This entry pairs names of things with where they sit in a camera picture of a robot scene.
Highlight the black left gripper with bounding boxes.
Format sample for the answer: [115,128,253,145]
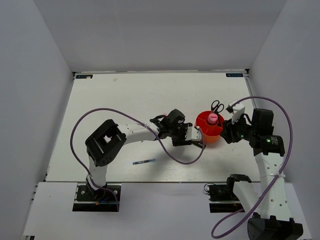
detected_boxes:
[168,122,193,147]

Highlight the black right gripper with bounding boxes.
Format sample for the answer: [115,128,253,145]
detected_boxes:
[219,111,257,144]

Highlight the black handled scissors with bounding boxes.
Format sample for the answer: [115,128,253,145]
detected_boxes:
[210,99,225,114]

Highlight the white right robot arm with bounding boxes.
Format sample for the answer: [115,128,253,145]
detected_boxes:
[220,107,304,240]

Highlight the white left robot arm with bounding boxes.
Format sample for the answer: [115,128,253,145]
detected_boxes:
[85,109,205,200]

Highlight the orange round organizer container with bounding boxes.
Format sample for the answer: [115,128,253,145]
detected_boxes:
[195,111,225,144]

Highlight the blue ink pen refill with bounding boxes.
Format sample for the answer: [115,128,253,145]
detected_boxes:
[132,158,156,165]

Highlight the right corner table label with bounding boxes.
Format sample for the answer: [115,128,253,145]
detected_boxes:
[225,73,244,78]

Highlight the corner table label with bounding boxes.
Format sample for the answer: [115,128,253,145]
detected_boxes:
[225,73,244,78]
[75,74,93,79]

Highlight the left corner table label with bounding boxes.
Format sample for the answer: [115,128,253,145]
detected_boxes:
[75,74,93,79]

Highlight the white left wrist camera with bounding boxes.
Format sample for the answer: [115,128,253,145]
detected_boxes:
[185,126,202,142]

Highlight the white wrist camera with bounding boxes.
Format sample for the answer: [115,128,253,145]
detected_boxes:
[185,126,202,142]
[226,100,245,125]

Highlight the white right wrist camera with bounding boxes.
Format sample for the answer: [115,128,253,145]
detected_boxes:
[226,100,245,125]

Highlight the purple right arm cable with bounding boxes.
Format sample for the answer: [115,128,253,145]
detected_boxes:
[211,96,293,240]

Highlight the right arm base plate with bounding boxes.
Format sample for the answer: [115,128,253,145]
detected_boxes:
[203,174,252,214]

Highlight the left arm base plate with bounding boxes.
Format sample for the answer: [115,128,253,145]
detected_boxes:
[72,184,121,213]

